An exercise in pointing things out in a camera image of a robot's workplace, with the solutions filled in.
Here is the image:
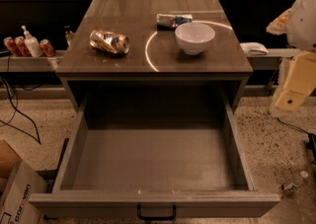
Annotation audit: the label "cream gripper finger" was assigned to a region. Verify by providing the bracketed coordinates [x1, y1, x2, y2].
[275, 51, 316, 112]
[266, 9, 291, 36]

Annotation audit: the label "crushed orange soda can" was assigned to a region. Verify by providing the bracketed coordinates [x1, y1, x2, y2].
[90, 30, 129, 54]

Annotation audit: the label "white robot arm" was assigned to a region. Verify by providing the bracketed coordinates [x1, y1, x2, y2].
[267, 0, 316, 112]

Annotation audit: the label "open grey top drawer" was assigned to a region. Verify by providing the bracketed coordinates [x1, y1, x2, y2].
[30, 86, 279, 218]

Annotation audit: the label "red soda can right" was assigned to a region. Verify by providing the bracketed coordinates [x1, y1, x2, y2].
[39, 39, 56, 57]

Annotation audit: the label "red soda can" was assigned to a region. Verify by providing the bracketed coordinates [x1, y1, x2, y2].
[15, 37, 31, 57]
[39, 39, 56, 57]
[3, 37, 21, 56]

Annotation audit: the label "red soda can middle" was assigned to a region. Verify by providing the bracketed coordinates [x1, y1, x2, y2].
[15, 37, 31, 57]

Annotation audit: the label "red soda can left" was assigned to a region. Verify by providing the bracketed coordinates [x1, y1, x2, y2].
[3, 37, 21, 56]

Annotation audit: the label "folded white cloth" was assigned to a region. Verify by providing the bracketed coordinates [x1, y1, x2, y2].
[240, 42, 269, 55]

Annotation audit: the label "white ceramic bowl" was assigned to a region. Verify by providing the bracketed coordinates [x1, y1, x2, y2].
[175, 22, 215, 55]

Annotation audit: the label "clear plastic bottle on floor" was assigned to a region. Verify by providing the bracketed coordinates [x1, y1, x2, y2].
[281, 170, 309, 193]

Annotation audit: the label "grey wooden cabinet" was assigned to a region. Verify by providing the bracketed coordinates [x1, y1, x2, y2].
[56, 0, 252, 109]

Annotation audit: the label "small dark glass bottle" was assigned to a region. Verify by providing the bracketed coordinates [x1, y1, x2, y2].
[64, 26, 74, 45]

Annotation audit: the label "white pump soap bottle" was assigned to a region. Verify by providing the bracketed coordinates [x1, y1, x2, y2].
[22, 26, 42, 57]

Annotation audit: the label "cardboard box with print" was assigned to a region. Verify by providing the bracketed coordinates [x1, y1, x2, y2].
[0, 140, 47, 224]

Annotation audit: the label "black drawer handle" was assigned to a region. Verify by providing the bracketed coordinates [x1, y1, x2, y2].
[136, 204, 177, 222]

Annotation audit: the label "black floor cable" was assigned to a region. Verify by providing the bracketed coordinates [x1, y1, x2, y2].
[0, 75, 42, 145]

